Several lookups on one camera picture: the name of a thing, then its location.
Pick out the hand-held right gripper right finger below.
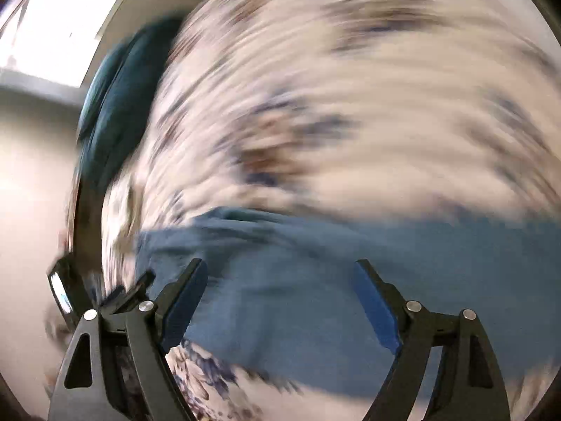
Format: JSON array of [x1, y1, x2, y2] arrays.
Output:
[[355, 260, 511, 421]]

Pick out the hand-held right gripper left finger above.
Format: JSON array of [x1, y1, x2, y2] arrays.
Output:
[[47, 260, 208, 421]]

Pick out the blue denim pants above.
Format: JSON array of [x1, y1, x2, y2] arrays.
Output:
[[136, 208, 561, 400]]

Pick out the floral blanket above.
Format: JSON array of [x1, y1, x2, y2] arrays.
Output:
[[101, 0, 561, 421]]

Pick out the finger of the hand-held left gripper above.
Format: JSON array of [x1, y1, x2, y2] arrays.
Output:
[[99, 269, 156, 314]]

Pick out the window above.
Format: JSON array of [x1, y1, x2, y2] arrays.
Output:
[[0, 0, 145, 88]]

